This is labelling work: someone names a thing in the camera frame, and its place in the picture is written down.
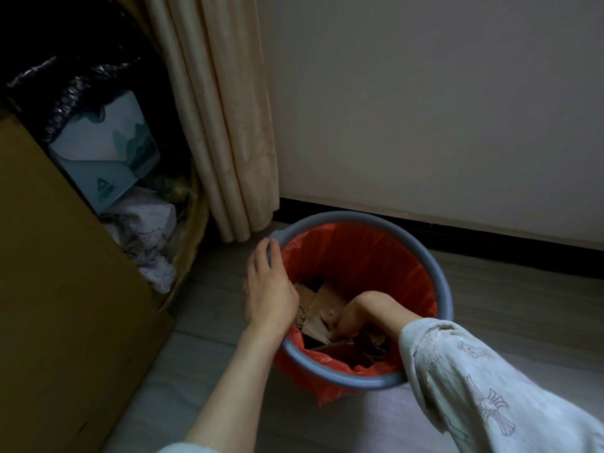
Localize person's right hand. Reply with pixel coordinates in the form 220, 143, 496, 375
320, 291, 393, 338

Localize striped brown curtain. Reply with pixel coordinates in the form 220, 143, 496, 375
141, 0, 280, 245

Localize white teal printed box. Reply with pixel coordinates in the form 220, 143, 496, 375
47, 89, 161, 215

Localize person's white left sleeve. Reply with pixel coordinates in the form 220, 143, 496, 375
155, 442, 218, 453

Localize person's right forearm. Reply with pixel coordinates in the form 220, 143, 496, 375
384, 301, 424, 338

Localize grey bin with red liner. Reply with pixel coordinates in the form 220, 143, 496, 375
266, 211, 455, 407

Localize torn cardboard pieces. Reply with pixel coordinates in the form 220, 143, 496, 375
292, 276, 393, 369

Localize person's left forearm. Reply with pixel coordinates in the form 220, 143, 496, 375
184, 325, 289, 447

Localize black plastic bag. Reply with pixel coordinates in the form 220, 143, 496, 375
7, 56, 142, 142

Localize person's left hand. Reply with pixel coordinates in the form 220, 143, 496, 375
243, 238, 301, 337

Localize large open cardboard box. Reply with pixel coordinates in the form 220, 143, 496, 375
0, 0, 211, 312

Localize person's printed right sleeve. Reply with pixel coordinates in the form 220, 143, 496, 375
398, 318, 604, 453

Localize white crumpled plastic bag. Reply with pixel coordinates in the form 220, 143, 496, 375
99, 186, 178, 296

